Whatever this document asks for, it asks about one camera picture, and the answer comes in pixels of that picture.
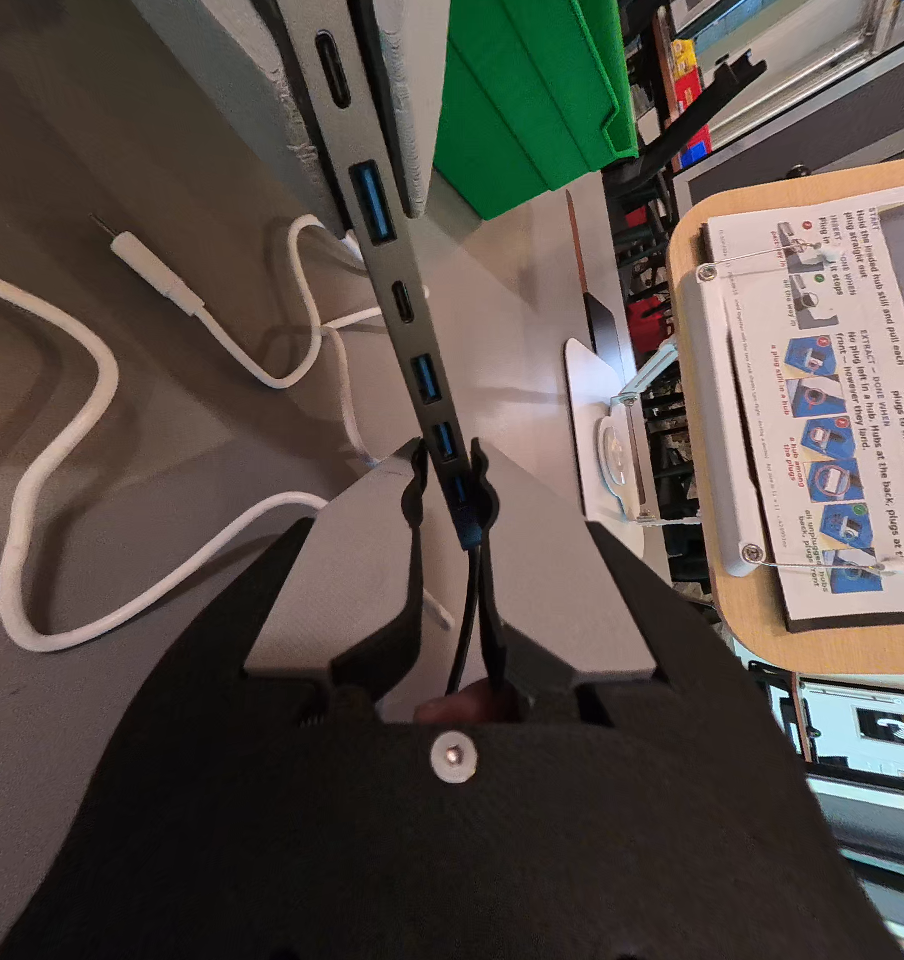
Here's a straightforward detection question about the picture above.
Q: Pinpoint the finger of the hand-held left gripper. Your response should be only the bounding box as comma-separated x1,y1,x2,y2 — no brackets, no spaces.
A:
349,0,453,220
133,0,349,241

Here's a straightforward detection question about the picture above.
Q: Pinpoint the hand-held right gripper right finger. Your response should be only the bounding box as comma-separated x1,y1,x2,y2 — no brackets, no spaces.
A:
469,438,657,699

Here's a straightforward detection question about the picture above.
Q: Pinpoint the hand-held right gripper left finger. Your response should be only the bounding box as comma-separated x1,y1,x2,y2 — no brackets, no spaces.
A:
243,438,428,702

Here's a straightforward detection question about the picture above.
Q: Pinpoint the green plastic bin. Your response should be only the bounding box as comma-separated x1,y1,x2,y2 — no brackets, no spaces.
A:
433,0,640,221

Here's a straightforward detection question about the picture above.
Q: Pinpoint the grey usb hub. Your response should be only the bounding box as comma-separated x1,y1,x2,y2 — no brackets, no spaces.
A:
272,0,499,697

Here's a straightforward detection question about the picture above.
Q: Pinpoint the white usb cable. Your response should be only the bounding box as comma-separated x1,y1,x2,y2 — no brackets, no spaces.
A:
0,213,454,654

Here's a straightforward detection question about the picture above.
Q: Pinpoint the person's right hand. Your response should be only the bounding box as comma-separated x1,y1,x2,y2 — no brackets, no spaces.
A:
414,678,525,726

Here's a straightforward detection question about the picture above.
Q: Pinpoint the printed instruction sheet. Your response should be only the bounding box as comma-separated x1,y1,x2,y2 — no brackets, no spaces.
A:
703,180,904,624

